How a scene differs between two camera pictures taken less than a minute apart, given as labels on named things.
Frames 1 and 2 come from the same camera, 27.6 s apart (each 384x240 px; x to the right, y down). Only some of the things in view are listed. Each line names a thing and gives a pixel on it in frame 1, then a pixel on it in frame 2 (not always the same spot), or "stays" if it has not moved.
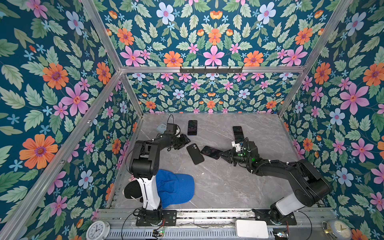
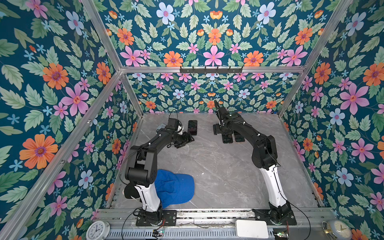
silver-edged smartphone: [211, 152] → [227, 138]
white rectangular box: [255, 229] stays
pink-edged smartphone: [238, 134] stays
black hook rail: [211, 70] stays
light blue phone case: [162, 128] stays
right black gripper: [230, 157] → [216, 130]
